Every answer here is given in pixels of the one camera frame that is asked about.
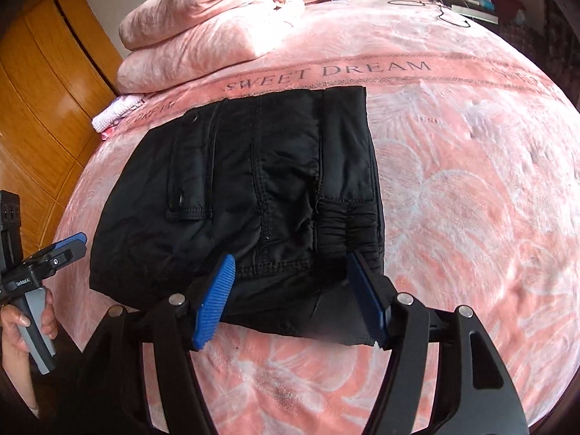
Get wooden wardrobe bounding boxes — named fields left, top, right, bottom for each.
left=1, top=0, right=122, bottom=254

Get pink pillow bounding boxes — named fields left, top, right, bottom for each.
left=116, top=5, right=307, bottom=94
left=118, top=0, right=305, bottom=52

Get black padded pants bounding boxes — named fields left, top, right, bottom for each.
left=90, top=87, right=384, bottom=345

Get person left hand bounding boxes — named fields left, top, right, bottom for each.
left=1, top=288, right=58, bottom=361

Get pink floral bed blanket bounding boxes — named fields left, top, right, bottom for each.
left=55, top=0, right=579, bottom=434

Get white pink folded towel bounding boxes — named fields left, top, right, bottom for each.
left=91, top=94, right=145, bottom=134

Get cluttered side table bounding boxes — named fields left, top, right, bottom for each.
left=432, top=0, right=500, bottom=26

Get dark red cloth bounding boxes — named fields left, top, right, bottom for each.
left=490, top=0, right=527, bottom=24

